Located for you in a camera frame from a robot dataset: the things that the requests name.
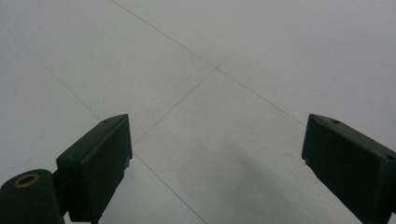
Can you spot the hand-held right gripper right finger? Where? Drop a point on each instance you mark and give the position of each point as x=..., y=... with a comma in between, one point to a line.
x=351, y=165

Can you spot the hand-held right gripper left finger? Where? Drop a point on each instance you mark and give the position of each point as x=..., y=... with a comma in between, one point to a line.
x=96, y=168

